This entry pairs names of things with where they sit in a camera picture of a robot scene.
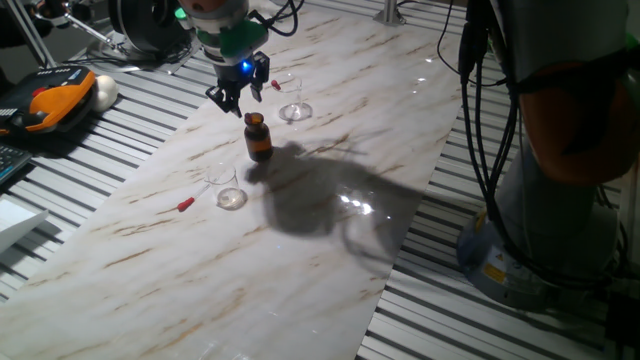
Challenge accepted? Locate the black filament spool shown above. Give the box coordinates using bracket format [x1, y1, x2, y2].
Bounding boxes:
[107, 0, 194, 56]

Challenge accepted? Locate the orange black teach pendant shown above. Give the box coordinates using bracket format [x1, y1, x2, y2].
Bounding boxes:
[0, 65, 97, 136]

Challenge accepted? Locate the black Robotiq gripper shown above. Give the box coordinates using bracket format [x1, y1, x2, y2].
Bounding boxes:
[205, 51, 271, 119]

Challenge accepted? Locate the aluminium frame strut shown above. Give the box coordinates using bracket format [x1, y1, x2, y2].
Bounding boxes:
[4, 0, 57, 69]

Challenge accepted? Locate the aluminium frame post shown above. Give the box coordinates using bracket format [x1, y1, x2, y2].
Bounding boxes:
[373, 0, 407, 26]

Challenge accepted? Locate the white paper sheet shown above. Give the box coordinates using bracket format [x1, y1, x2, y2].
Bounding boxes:
[0, 197, 50, 254]

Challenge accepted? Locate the small metal tripod device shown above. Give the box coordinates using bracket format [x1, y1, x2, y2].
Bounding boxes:
[28, 0, 129, 57]

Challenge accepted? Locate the dark grey flat sheet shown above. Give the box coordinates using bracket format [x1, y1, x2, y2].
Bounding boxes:
[84, 27, 214, 75]

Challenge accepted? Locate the dark sleeved forearm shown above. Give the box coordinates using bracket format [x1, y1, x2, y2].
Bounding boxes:
[0, 9, 51, 50]

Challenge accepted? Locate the clear glass beaker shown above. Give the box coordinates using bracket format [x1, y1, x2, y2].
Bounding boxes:
[203, 162, 249, 211]
[272, 73, 314, 124]

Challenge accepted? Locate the brown glass bottle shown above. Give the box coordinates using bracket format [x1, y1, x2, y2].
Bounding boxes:
[243, 112, 275, 164]

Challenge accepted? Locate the white round object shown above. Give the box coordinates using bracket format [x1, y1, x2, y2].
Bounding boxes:
[92, 74, 120, 113]

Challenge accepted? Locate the black keyboard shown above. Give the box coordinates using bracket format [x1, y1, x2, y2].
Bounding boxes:
[0, 143, 34, 186]

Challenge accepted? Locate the marble pattern sheet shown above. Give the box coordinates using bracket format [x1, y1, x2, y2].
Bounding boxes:
[0, 7, 469, 360]

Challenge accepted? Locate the person hand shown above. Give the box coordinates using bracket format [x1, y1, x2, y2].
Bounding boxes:
[30, 0, 71, 25]

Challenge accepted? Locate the black cable bundle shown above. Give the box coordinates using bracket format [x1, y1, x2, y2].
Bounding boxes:
[248, 0, 626, 291]

